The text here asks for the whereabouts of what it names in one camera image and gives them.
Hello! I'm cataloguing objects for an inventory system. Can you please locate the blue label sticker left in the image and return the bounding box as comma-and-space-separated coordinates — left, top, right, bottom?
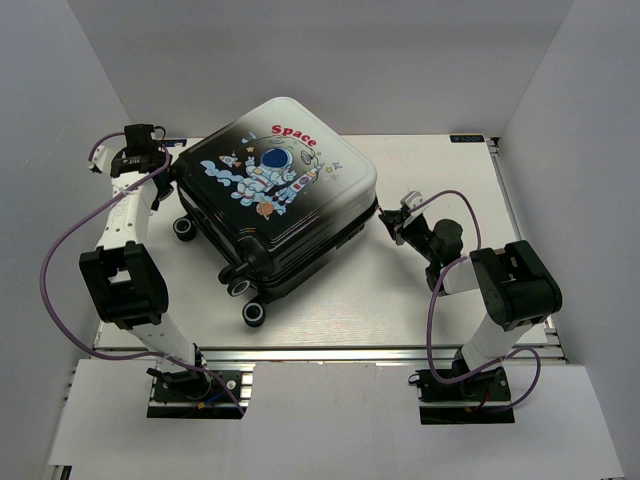
163, 139, 187, 147

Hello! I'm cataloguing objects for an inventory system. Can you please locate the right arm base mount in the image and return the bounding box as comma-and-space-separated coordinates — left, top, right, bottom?
408, 367, 515, 426

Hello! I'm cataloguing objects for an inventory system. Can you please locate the blue label sticker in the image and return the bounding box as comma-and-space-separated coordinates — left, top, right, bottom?
449, 134, 485, 143
163, 139, 187, 147

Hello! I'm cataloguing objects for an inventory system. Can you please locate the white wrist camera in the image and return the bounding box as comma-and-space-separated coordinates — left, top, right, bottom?
88, 145, 112, 174
400, 190, 425, 218

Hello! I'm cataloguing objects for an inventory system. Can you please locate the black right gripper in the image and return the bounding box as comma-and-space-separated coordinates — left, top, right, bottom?
381, 208, 440, 264

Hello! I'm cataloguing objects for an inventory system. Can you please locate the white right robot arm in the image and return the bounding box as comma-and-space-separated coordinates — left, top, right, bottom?
379, 206, 562, 399

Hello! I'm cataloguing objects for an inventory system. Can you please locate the blue label sticker right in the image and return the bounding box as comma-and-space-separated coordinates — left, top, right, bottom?
449, 134, 485, 143

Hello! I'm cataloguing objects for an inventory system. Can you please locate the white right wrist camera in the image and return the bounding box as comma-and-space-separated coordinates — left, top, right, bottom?
400, 190, 425, 218

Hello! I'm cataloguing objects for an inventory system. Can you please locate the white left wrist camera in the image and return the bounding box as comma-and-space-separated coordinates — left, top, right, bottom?
88, 145, 112, 174

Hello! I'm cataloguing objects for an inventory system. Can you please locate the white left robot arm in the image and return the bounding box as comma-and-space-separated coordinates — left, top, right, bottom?
79, 124, 212, 399

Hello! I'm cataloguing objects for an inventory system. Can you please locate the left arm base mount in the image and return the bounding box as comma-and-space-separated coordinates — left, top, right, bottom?
146, 368, 244, 420

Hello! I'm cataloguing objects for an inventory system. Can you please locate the black suitcase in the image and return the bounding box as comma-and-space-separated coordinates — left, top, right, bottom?
170, 97, 378, 327

